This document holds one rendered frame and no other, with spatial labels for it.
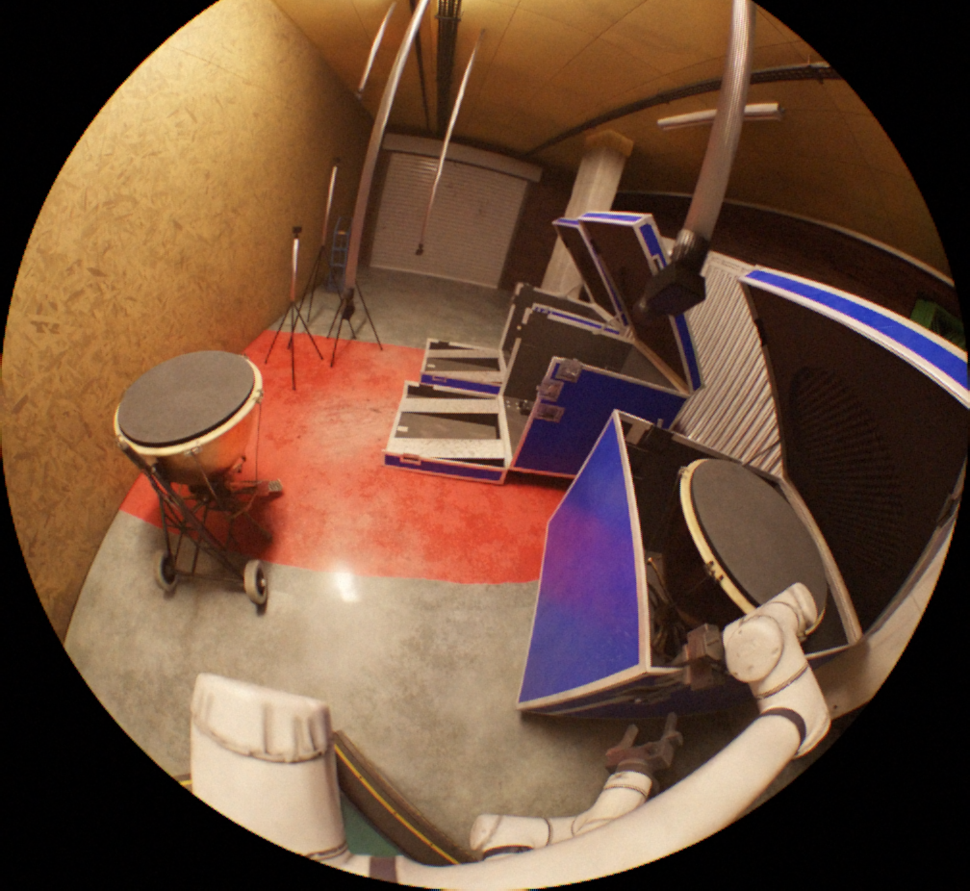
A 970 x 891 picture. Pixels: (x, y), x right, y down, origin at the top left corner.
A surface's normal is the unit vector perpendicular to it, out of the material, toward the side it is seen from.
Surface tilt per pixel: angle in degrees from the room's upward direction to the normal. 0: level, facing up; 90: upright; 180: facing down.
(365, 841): 0
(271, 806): 21
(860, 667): 90
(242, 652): 0
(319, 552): 0
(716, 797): 27
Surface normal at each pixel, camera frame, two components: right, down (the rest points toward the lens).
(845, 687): -0.96, -0.13
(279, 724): 0.68, -0.67
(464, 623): 0.25, -0.81
